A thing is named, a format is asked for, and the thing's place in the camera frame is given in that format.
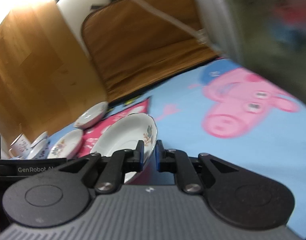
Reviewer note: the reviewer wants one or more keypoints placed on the brown seat cushion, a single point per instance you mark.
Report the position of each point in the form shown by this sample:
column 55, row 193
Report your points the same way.
column 132, row 49

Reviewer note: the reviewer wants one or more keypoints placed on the frosted glass sliding door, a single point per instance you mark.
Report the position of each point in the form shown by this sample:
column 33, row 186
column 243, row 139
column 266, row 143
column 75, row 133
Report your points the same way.
column 266, row 36

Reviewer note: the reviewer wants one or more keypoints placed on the white enamel mug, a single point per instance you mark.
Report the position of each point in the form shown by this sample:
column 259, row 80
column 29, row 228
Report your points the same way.
column 20, row 147

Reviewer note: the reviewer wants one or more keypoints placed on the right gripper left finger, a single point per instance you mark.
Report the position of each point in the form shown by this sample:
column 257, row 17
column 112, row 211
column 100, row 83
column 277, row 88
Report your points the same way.
column 120, row 163

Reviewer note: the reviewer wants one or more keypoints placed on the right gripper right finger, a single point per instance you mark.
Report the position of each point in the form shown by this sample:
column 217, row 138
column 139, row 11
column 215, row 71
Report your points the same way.
column 179, row 164

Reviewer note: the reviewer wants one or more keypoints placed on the small floral plate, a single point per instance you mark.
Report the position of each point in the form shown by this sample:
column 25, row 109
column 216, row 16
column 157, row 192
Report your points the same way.
column 124, row 134
column 91, row 116

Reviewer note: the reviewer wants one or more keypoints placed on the white floral bowl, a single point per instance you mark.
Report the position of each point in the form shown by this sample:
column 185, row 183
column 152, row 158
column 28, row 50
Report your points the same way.
column 39, row 148

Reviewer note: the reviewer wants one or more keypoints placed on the wood grain wall panel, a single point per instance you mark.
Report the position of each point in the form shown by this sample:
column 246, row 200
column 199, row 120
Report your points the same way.
column 46, row 79

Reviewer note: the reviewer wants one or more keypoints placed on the large floral plate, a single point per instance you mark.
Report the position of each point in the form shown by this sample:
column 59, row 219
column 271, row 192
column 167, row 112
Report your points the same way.
column 67, row 146

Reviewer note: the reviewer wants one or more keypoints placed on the blue cartoon pig tablecloth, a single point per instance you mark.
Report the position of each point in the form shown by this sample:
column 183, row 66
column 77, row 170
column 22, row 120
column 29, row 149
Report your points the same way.
column 230, row 112

